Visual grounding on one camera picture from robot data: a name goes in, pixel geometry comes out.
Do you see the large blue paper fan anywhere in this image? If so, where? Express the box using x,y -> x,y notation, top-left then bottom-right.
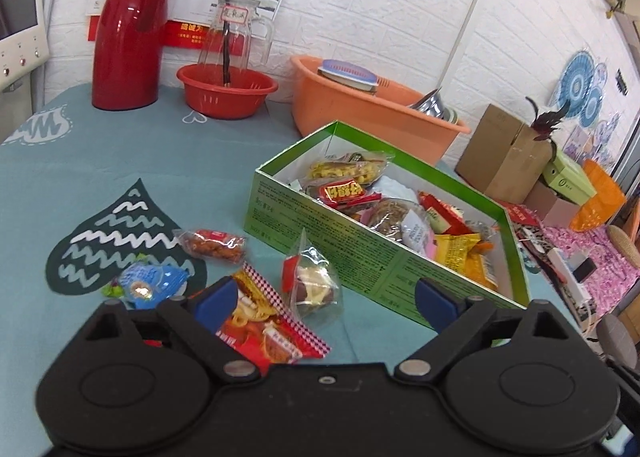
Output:
552,51 -> 598,120

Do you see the red paper envelope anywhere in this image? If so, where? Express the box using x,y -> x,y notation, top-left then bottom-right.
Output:
501,202 -> 543,228

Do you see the green cardboard box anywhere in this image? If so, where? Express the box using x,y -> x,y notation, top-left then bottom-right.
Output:
243,120 -> 532,330

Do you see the red checkered snack packet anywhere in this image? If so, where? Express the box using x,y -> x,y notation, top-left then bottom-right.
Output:
216,263 -> 332,373

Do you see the orange plastic basin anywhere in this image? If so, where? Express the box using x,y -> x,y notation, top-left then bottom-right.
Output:
290,55 -> 472,163

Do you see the purple-leaf plant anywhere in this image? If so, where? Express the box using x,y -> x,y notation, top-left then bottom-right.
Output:
525,96 -> 571,163

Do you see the dark stirring stick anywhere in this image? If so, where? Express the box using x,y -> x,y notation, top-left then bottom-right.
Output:
221,0 -> 234,86

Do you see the small blue paper fan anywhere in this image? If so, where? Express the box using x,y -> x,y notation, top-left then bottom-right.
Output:
585,82 -> 607,129

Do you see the blue-lidded instant noodle bowl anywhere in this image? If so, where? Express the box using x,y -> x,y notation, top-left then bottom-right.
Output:
316,60 -> 381,95

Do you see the glass pitcher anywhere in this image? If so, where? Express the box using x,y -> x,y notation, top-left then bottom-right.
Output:
197,0 -> 275,85

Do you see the pile of assorted snacks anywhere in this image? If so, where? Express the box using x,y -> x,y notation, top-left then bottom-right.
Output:
287,151 -> 503,293

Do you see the stainless steel bowl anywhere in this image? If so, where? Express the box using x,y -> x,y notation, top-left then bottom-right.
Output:
407,87 -> 446,120

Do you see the large brown cardboard box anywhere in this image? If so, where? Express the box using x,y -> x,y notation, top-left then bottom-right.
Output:
455,104 -> 558,204

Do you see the red thermos jug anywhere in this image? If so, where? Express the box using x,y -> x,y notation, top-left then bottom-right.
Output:
91,0 -> 172,111

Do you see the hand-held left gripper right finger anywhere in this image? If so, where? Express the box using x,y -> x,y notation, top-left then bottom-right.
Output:
394,278 -> 576,382

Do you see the clear brown cake snack packet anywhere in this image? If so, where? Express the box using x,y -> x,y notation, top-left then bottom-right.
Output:
364,198 -> 436,254

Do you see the white wall conduit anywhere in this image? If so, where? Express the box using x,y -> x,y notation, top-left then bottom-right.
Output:
444,0 -> 502,88

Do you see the teal printed tablecloth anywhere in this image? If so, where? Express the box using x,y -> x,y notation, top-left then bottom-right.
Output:
0,84 -> 601,388

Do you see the dark patterned pouch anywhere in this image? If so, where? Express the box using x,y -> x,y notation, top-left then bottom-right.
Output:
517,227 -> 551,258

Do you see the clear red-edged snack packet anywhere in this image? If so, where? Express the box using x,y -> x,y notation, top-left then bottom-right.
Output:
281,227 -> 346,325

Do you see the small brown cardboard box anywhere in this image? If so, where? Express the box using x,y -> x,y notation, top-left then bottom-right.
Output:
522,182 -> 581,228

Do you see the blue candy packet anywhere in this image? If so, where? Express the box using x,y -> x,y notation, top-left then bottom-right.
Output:
117,262 -> 196,309

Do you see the white monitor device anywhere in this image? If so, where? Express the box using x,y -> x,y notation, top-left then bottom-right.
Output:
0,0 -> 58,93

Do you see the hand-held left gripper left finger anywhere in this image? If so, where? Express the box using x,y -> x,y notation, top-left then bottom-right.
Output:
80,276 -> 263,381

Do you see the red peanut snack packet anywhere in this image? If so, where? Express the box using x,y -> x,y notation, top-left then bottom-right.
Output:
175,228 -> 249,265

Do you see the light green carton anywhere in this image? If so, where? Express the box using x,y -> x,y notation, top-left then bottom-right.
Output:
542,150 -> 598,205

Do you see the black box on cloth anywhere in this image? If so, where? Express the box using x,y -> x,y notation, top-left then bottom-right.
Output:
572,257 -> 598,283

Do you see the red plastic basket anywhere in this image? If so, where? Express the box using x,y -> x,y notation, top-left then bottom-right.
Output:
176,64 -> 279,120

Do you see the woven round cushion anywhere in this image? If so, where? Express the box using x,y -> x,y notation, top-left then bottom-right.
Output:
607,227 -> 640,268

